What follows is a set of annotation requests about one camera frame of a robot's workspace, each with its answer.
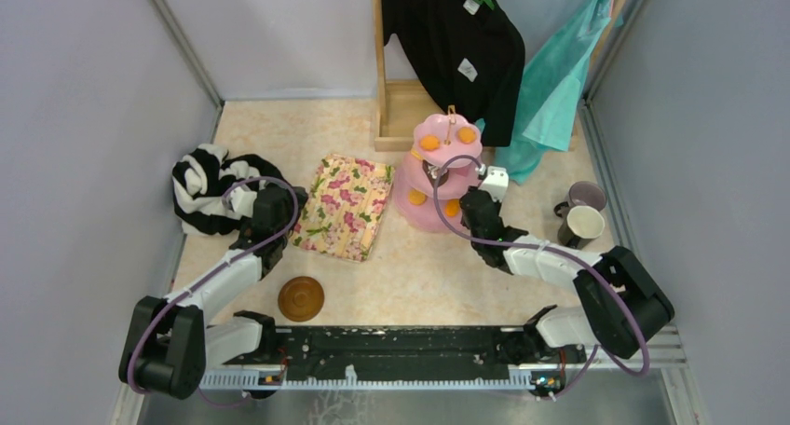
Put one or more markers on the orange fish shaped biscuit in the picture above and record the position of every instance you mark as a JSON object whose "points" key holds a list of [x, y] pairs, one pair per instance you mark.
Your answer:
{"points": [[452, 208]]}

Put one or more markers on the teal t-shirt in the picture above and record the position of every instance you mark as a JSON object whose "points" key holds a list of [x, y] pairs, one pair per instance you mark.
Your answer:
{"points": [[559, 39]]}

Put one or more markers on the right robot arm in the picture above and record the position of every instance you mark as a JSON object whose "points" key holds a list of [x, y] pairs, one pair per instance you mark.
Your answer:
{"points": [[621, 306]]}

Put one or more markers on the flower shaped biscuit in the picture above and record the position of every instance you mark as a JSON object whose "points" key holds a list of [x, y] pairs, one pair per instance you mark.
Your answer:
{"points": [[429, 142]]}

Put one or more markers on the brown wooden coaster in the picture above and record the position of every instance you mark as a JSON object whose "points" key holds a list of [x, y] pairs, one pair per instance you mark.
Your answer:
{"points": [[301, 299]]}

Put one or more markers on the black t-shirt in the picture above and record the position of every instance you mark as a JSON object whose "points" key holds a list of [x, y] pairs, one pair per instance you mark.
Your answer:
{"points": [[465, 55]]}

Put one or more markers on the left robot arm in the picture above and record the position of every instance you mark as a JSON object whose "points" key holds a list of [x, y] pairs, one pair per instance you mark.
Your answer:
{"points": [[171, 342]]}

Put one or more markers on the purple mug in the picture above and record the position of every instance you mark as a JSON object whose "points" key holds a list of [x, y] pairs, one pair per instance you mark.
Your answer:
{"points": [[582, 193]]}

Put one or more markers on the pink three-tier cake stand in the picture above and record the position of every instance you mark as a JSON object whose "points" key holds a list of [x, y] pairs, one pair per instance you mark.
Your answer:
{"points": [[426, 189]]}

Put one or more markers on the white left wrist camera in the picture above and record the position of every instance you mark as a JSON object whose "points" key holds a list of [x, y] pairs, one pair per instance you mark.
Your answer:
{"points": [[239, 201]]}

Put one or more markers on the chocolate cake slice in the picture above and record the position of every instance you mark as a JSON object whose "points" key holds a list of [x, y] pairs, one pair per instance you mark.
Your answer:
{"points": [[434, 174]]}

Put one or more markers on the black and white striped cloth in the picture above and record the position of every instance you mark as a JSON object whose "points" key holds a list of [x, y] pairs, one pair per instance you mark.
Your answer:
{"points": [[200, 180]]}

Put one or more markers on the floral serving tray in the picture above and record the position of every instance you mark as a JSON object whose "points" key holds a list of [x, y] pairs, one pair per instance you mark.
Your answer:
{"points": [[346, 203]]}

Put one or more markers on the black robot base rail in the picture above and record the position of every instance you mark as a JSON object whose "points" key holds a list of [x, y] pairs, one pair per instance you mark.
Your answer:
{"points": [[345, 358]]}

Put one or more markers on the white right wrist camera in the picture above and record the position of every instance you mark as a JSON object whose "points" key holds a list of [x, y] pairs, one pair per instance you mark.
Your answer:
{"points": [[493, 180]]}

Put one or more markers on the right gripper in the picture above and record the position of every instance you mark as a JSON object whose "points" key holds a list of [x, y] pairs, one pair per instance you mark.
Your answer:
{"points": [[499, 207]]}

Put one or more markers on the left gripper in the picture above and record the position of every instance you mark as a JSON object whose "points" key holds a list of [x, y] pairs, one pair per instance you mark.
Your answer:
{"points": [[291, 199]]}

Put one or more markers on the grey mug with white interior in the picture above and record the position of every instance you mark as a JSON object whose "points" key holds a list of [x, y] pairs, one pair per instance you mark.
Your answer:
{"points": [[581, 226]]}

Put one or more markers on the round ridged biscuit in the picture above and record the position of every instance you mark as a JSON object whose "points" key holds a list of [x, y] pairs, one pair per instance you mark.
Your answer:
{"points": [[416, 197]]}

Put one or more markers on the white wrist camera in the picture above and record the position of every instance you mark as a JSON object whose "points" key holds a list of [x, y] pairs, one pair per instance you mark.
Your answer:
{"points": [[239, 201], [493, 180]]}

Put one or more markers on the round smooth biscuit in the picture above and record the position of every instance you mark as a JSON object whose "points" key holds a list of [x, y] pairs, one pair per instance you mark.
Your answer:
{"points": [[467, 135]]}

